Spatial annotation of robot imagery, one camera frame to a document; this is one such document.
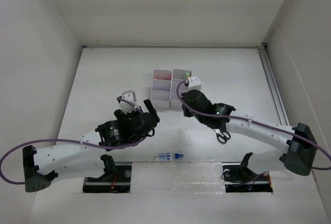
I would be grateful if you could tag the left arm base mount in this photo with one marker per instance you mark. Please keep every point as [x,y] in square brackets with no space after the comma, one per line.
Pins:
[116,178]

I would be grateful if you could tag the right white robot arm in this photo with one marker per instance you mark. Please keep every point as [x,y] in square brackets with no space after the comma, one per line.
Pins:
[294,147]

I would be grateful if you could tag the blue capped glue bottle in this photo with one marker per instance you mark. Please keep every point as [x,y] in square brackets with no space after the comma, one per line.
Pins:
[168,156]

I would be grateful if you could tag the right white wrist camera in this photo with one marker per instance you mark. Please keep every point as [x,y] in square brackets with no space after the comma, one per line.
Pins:
[193,83]

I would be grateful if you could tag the black handled scissors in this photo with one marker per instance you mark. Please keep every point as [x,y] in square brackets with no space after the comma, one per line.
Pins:
[222,136]

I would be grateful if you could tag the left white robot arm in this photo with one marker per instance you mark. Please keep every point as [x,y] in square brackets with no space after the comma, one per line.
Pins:
[89,156]

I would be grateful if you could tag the green capped correction tape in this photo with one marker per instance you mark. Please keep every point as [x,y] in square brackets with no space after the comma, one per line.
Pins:
[187,75]

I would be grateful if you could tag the aluminium rail right side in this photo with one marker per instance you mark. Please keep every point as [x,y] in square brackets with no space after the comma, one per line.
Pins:
[271,81]

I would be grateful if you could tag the right white compartment organizer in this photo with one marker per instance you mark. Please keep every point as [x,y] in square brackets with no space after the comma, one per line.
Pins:
[177,77]

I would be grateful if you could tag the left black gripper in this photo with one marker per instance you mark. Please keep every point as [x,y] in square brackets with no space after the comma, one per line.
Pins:
[123,117]

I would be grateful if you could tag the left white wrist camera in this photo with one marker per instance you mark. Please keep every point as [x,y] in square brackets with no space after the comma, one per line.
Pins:
[127,102]

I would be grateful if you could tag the white compartment organizer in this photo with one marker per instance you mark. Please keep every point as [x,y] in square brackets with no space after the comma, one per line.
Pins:
[160,91]
[177,77]

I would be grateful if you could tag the left white compartment organizer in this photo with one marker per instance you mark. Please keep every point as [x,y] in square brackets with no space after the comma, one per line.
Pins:
[160,91]

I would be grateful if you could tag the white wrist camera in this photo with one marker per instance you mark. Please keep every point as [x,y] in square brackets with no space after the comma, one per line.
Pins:
[193,83]
[127,102]

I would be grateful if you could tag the red highlighter pen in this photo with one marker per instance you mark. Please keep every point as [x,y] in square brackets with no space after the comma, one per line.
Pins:
[162,76]

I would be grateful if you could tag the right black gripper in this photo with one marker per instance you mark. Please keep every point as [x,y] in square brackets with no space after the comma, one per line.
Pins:
[186,112]

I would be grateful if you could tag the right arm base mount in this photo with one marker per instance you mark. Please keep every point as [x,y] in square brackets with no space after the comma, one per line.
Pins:
[239,179]

